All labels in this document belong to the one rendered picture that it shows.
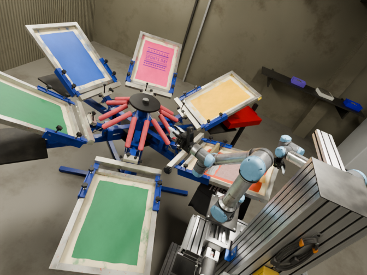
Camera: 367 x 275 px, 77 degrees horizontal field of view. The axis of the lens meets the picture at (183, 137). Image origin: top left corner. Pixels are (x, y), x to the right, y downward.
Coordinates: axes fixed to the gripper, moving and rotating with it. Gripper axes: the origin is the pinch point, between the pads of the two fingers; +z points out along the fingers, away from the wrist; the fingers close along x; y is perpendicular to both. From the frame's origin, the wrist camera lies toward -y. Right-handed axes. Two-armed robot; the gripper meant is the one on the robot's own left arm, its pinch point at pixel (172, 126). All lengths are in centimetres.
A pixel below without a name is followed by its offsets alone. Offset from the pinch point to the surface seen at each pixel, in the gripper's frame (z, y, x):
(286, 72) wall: 51, -12, 448
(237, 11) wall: 190, -74, 377
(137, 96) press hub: 79, 29, 46
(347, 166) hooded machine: -165, 93, 458
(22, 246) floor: 64, 177, -59
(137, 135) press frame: 56, 61, 38
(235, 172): -40, 38, 66
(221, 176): -34, 43, 54
